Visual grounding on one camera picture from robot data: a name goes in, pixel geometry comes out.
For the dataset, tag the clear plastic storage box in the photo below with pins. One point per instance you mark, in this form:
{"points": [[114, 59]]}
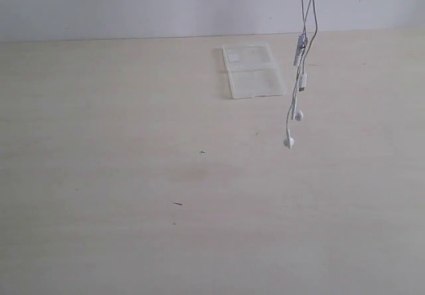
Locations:
{"points": [[252, 71]]}

